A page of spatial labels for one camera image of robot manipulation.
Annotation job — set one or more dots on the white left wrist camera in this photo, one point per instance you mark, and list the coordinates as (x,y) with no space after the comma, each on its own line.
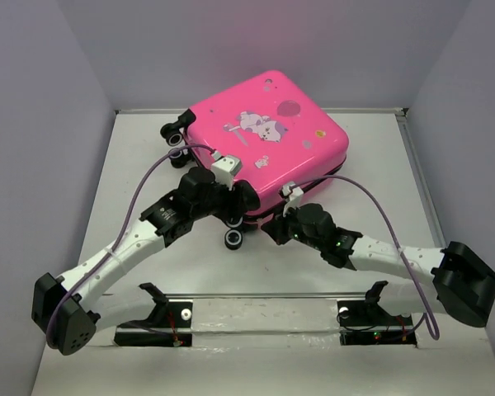
(225,168)

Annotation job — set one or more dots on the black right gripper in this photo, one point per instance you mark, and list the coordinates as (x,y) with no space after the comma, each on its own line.
(275,228)

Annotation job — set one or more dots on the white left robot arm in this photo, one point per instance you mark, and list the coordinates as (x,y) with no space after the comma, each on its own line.
(67,308)

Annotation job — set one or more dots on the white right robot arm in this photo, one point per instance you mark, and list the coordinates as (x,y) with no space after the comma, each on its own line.
(452,280)

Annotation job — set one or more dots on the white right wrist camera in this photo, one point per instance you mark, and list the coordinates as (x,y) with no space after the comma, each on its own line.
(292,195)

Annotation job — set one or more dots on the pink hard-shell suitcase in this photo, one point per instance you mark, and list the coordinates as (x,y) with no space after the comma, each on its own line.
(278,132)

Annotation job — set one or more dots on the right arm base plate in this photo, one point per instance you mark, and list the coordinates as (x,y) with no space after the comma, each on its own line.
(363,322)

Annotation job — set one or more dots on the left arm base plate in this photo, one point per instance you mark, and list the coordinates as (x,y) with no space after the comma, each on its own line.
(167,325)

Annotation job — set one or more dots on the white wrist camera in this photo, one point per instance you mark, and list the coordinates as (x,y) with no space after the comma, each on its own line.
(225,168)
(292,195)

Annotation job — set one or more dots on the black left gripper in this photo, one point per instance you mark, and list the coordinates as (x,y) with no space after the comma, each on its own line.
(236,206)

